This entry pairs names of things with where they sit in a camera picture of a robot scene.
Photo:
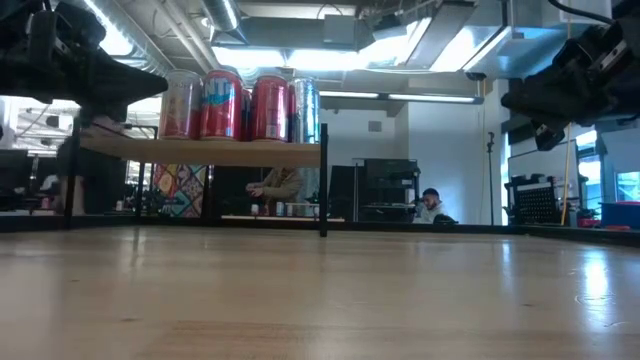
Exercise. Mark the yellow pole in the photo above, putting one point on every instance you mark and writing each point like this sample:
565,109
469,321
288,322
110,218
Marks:
565,180

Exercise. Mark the black perforated cart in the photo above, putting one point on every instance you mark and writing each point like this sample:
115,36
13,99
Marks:
536,202

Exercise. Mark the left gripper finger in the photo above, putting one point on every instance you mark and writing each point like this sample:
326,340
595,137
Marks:
100,112
127,85

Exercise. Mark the red Fanta strawberry can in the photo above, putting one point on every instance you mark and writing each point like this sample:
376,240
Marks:
247,117
270,107
221,107

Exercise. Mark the colourful patterned mural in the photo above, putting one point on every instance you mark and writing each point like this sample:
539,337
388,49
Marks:
180,192

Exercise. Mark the person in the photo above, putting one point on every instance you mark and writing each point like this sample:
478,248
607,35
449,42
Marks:
431,206
280,186

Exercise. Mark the bright ceiling light strip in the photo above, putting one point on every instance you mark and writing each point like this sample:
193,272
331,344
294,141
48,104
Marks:
112,42

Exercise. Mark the rectangular metal air duct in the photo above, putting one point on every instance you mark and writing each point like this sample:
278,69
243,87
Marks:
450,45

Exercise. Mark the black tripod stand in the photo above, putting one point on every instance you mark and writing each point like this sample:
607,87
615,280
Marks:
490,175

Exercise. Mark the round silver air duct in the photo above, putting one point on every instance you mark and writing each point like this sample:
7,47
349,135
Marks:
220,12

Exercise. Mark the wooden shelf with black posts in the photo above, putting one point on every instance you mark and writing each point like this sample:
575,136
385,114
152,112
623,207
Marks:
200,152

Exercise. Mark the blue storage bin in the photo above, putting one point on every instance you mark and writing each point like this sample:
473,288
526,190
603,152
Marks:
620,215

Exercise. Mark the slim silver blue can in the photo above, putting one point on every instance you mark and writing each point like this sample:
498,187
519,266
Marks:
306,110

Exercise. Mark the black cabinet stack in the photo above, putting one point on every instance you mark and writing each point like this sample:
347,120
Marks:
390,190

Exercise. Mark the grey wall vent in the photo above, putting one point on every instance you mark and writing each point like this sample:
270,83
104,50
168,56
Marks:
375,126

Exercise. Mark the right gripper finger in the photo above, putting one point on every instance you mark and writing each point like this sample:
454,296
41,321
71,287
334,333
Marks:
550,136
535,100

